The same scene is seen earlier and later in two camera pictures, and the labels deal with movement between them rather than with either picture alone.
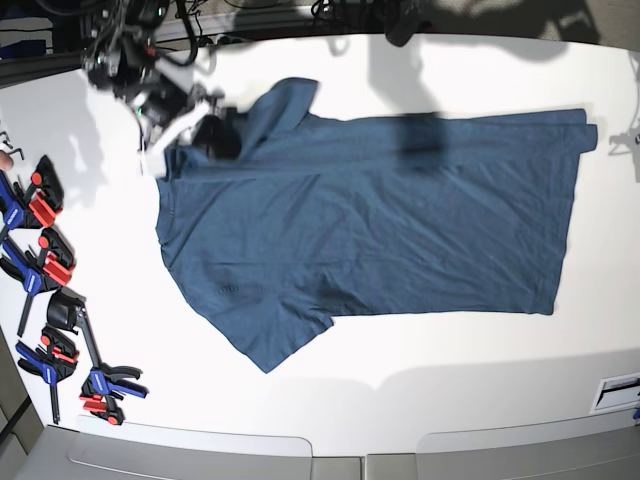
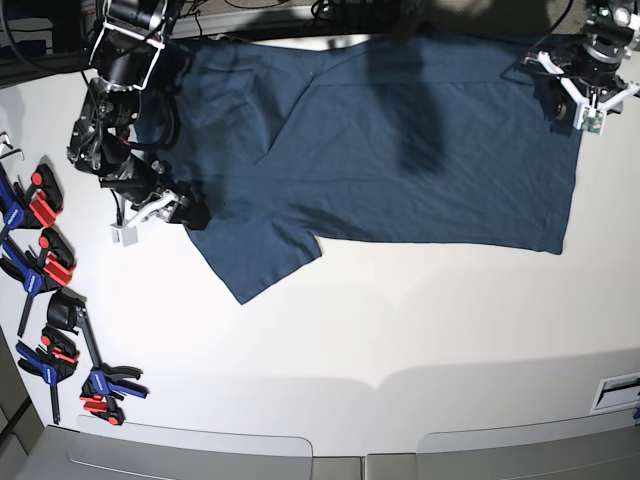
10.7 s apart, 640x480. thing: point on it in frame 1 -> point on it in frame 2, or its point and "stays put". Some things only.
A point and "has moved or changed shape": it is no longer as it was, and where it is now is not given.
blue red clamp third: (55, 360) stays put
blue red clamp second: (39, 271) stays put
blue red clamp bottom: (101, 386) stays put
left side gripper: (167, 110) -> (147, 186)
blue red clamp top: (37, 206) stays put
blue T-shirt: (320, 214) has moved or changed shape
